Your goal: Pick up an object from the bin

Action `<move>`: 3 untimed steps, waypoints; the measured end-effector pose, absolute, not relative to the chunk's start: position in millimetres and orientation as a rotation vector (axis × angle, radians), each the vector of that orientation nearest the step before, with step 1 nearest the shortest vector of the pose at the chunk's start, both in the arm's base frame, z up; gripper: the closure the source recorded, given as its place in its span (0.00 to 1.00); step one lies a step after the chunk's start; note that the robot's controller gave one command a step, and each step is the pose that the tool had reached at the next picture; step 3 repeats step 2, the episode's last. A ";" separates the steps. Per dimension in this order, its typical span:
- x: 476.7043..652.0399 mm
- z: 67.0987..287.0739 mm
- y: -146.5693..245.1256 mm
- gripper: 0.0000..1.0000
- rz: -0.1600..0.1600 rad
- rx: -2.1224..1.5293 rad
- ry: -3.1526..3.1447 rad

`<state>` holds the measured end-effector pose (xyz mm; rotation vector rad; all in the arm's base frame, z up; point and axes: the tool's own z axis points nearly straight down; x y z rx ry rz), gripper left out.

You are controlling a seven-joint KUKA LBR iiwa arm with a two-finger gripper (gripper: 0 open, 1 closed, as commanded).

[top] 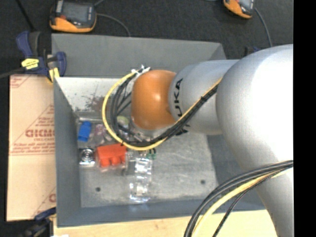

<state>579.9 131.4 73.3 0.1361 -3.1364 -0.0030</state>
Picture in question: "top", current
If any shiny silver round metal thing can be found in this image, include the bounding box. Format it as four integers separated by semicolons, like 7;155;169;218
79;147;96;167

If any grey metal bin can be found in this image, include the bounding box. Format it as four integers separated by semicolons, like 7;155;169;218
51;33;267;228

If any clear pinkish plastic thing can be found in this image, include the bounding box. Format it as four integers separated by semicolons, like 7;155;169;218
90;123;112;144

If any brown cardboard board, red print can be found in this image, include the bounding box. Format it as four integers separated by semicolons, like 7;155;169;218
6;74;57;222

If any red-orange toy brick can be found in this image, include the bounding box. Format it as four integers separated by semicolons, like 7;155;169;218
95;143;127;168

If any blue toy brick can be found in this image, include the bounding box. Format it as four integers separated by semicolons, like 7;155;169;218
77;121;93;143

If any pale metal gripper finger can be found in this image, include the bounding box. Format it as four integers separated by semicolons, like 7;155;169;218
134;157;153;178
129;178;152;203

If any pale green round thing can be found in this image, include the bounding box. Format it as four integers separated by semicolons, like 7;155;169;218
116;115;130;130

